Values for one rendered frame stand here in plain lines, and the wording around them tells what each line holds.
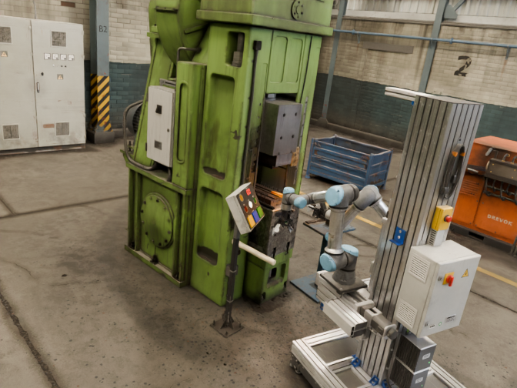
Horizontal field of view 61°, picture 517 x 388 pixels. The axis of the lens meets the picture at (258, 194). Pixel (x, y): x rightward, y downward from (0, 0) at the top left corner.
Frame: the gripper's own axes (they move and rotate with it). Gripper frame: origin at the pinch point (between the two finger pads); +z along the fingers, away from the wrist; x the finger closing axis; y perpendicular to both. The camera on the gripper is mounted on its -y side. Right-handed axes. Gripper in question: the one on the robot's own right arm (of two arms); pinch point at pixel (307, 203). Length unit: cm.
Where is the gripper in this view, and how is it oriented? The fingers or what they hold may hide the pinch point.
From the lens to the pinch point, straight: 351.6
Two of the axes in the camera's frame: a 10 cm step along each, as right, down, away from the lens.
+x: 6.8, -1.8, 7.1
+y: -0.9, 9.4, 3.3
